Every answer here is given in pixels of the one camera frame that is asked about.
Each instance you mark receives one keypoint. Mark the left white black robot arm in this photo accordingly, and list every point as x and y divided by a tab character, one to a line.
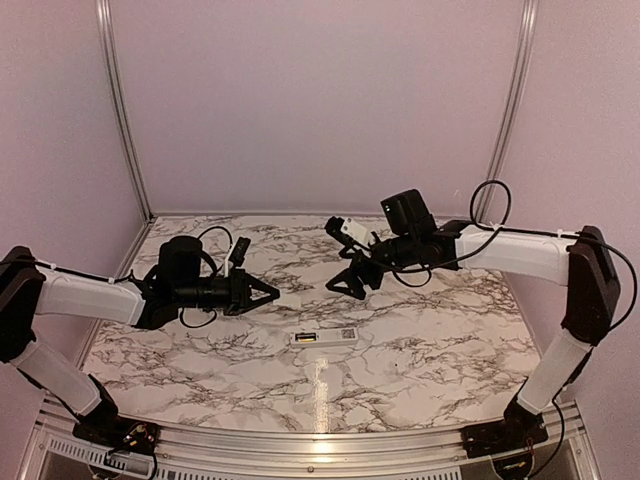
30	288

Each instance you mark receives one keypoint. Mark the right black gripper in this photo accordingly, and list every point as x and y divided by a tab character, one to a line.
350	275

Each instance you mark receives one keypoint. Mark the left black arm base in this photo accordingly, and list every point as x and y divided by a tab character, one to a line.
119	434

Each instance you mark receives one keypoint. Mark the front aluminium rail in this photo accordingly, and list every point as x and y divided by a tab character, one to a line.
185	452

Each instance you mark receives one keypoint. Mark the right aluminium frame post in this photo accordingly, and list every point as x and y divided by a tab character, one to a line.
516	87

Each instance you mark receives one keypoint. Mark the white remote control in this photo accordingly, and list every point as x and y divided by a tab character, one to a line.
332	337

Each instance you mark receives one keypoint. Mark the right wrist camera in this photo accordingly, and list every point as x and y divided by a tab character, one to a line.
349	232

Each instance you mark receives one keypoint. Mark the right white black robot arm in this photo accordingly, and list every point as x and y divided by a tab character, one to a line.
580	261

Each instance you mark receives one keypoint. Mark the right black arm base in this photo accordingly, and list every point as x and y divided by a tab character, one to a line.
517	429

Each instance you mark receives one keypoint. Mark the aluminium frame post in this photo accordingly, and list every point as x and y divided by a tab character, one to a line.
516	87
108	45

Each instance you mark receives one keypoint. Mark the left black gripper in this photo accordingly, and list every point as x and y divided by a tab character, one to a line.
240	283

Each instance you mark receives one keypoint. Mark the left aluminium frame post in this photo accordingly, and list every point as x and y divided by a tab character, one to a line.
108	45

